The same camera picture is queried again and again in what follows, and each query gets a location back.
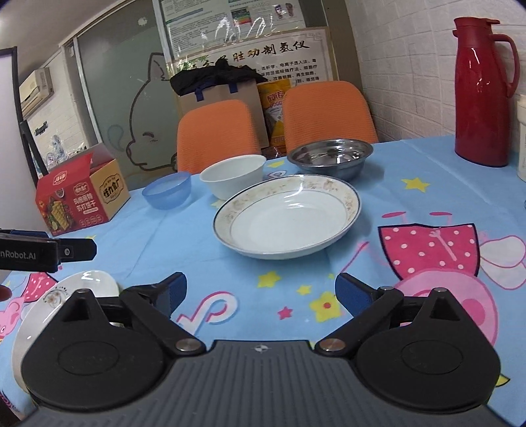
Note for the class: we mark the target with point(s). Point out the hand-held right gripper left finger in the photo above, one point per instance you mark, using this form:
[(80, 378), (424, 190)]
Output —
[(176, 288)]

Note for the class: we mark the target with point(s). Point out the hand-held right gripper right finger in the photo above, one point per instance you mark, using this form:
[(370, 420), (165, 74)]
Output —
[(349, 293)]

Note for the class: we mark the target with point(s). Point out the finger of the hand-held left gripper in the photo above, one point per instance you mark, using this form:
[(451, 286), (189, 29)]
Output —
[(78, 249)]

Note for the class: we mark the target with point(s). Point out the small white floral plate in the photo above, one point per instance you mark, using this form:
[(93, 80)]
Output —
[(41, 312)]

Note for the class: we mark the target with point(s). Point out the blue plastic bowl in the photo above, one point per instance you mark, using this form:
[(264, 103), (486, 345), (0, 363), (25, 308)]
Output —
[(168, 189)]

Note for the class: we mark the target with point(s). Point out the white ceramic bowl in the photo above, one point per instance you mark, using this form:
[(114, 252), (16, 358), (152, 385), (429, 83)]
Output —
[(234, 176)]

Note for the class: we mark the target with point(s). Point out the stainless steel bowl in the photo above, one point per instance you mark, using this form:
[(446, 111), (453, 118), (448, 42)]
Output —
[(331, 158)]

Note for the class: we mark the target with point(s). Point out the person's left hand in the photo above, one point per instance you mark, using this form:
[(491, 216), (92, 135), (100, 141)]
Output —
[(3, 294)]

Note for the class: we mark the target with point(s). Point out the red cracker box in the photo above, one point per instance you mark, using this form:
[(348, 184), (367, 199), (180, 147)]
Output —
[(78, 197)]

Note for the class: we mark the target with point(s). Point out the blue cartoon tablecloth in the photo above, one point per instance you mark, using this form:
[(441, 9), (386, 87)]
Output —
[(411, 205)]

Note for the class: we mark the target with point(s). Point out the white board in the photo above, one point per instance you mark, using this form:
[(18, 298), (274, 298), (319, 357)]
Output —
[(7, 135)]

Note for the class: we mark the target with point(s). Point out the orange chair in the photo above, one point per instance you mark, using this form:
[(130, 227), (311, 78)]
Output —
[(328, 115), (215, 131)]

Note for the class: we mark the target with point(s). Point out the white air conditioner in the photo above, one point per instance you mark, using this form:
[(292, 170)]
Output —
[(37, 92)]

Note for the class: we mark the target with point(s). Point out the frosted glass panel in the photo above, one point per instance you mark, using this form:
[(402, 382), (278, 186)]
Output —
[(119, 82)]

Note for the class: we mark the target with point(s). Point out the yellow packet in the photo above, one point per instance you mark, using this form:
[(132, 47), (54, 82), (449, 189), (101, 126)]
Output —
[(273, 119)]

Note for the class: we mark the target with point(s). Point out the brown cardboard box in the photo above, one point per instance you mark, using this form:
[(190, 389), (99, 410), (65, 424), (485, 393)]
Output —
[(242, 96)]

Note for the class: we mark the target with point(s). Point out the black cloth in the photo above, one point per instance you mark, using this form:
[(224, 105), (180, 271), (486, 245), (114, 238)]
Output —
[(213, 78)]

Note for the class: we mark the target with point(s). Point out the white cup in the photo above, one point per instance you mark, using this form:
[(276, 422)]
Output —
[(522, 139)]

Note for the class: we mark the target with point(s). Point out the red thermos jug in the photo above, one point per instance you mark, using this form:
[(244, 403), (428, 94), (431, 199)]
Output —
[(483, 98)]

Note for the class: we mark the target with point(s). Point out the printed paper notice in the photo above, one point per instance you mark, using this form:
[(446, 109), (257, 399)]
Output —
[(230, 20)]

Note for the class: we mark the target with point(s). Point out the framed wall poster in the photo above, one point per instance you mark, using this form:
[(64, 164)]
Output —
[(267, 53)]

